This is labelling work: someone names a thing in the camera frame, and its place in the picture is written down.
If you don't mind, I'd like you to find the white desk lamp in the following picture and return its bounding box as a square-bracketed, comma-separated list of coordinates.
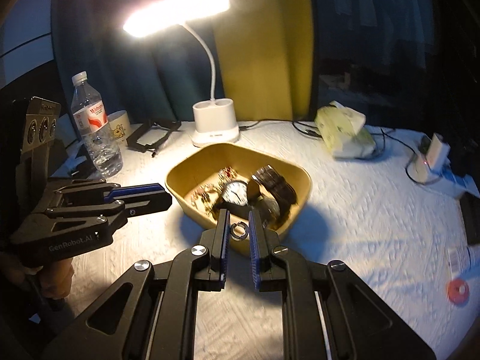
[123, 0, 240, 148]

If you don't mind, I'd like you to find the yellow curtain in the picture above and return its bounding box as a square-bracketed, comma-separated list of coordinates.
[214, 0, 314, 122]

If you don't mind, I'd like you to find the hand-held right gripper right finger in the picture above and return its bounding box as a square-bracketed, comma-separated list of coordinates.
[247, 210, 437, 360]

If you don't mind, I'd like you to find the white textured tablecloth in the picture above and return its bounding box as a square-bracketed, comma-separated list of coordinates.
[49, 120, 480, 360]

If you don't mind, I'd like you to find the blue curtain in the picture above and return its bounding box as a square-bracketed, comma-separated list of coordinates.
[50, 0, 226, 124]

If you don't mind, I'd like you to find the clear plastic water bottle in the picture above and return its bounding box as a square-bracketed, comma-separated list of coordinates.
[71, 71, 124, 178]

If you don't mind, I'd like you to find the white-faced black strap watch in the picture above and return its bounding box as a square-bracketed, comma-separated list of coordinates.
[214, 180, 252, 220]

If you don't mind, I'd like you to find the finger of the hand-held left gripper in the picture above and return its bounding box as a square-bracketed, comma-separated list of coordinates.
[49, 194, 174, 230]
[56, 182, 166, 205]

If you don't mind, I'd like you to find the gold beaded bracelet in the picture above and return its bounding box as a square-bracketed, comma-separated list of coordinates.
[189, 167, 237, 216]

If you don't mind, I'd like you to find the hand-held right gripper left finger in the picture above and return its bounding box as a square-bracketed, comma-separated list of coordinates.
[45, 209, 231, 360]

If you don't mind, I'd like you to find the person's left hand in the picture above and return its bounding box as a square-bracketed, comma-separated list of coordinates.
[4, 255, 73, 301]

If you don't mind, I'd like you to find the red tape roll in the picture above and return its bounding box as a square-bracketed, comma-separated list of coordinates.
[446, 279, 471, 305]

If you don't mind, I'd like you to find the silver ring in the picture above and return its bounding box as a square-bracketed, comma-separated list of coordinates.
[229, 222, 249, 241]

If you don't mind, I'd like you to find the yellow storage box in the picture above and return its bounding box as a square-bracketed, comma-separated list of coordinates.
[165, 143, 313, 257]

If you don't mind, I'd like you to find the black flat object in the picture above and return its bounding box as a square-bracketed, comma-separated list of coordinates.
[459, 195, 480, 246]

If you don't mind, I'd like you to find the white paper label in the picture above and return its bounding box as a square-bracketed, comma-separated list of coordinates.
[447, 247, 464, 276]

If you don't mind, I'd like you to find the yellow tissue pack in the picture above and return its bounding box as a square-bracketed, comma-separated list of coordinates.
[314, 101, 377, 159]

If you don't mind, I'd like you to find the white power strip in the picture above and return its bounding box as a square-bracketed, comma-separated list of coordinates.
[407, 157, 480, 199]

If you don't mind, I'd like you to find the metal band wristwatch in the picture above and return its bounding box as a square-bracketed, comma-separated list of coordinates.
[249, 165, 298, 229]

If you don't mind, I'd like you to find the black power cable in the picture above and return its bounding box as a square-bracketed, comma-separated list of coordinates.
[238, 119, 398, 158]

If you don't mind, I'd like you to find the white charger adapter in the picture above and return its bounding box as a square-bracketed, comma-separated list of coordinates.
[424, 133, 451, 173]

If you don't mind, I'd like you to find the white cartoon mug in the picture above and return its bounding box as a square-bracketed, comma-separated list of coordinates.
[106, 110, 131, 147]

